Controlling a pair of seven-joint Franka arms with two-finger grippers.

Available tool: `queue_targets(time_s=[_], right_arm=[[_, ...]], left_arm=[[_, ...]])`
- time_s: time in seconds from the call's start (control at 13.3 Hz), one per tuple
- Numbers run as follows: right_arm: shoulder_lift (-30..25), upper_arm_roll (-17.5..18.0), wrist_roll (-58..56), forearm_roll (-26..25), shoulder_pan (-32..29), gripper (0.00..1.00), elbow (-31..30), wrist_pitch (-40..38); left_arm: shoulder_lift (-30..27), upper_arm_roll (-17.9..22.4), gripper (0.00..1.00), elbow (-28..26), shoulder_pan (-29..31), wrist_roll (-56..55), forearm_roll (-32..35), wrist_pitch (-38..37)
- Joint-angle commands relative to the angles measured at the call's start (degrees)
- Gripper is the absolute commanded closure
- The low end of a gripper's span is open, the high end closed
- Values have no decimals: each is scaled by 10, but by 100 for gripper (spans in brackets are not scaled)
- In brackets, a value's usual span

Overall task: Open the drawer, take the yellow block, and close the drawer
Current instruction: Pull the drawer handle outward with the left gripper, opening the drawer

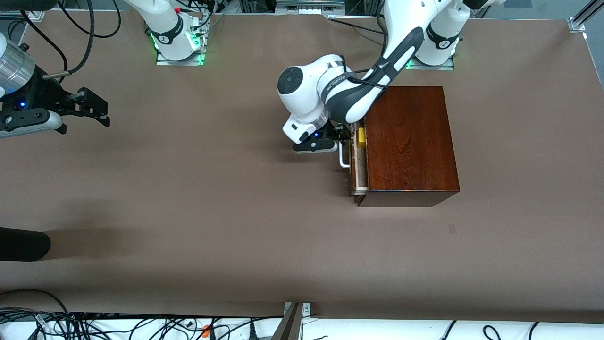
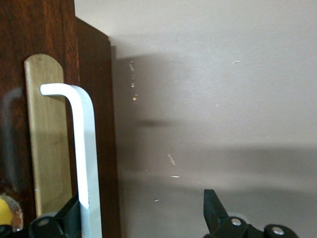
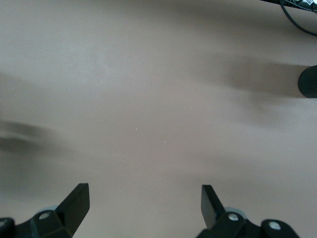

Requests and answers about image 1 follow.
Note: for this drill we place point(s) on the orange connector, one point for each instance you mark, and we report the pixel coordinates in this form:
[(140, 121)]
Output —
[(206, 330)]

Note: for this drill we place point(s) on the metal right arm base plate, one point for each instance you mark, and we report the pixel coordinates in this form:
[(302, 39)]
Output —
[(163, 61)]

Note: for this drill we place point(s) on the yellow block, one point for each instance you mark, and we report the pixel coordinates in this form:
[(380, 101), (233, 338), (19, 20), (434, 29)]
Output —
[(361, 138)]

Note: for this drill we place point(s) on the dark brown wooden box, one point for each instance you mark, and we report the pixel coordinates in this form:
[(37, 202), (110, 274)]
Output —
[(410, 141)]

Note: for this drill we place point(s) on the small metal bracket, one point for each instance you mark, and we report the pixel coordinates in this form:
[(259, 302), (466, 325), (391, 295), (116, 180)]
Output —
[(306, 309)]

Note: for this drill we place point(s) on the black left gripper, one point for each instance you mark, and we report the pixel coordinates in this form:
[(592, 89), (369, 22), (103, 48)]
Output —
[(339, 131)]

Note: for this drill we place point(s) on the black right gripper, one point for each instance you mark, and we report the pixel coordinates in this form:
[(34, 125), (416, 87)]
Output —
[(45, 96)]

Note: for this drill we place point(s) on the dark metal beam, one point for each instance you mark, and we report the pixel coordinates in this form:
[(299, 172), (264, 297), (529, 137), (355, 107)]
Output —
[(289, 326)]

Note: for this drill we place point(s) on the black cylindrical object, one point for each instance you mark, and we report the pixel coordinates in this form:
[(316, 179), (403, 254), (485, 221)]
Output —
[(23, 243)]

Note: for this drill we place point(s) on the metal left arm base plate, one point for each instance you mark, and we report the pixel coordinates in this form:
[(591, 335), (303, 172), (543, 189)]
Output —
[(448, 66)]

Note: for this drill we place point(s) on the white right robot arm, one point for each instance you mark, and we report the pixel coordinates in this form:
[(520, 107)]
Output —
[(165, 28)]

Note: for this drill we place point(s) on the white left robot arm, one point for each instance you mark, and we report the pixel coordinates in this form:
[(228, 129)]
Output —
[(306, 89)]

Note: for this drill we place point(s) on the aluminium corner profile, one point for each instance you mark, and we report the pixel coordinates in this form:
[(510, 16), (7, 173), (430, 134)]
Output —
[(576, 24), (35, 15)]

